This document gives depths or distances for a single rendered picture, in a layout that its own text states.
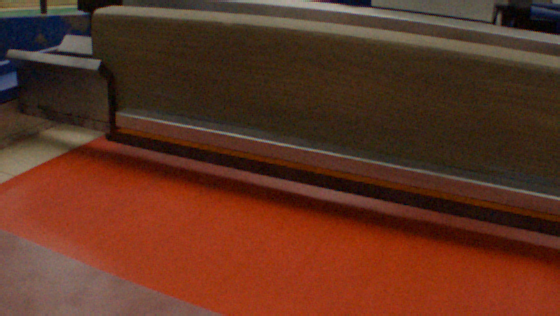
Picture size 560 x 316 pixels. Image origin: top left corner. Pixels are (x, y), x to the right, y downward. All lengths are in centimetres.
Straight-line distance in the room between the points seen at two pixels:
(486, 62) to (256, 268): 15
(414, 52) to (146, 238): 17
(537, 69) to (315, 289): 15
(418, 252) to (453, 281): 3
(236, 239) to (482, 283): 13
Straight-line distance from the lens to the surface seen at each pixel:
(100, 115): 40
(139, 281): 27
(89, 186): 37
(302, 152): 32
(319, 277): 28
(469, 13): 57
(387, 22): 53
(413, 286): 28
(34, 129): 47
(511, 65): 30
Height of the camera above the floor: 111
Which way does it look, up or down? 23 degrees down
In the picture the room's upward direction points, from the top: 2 degrees clockwise
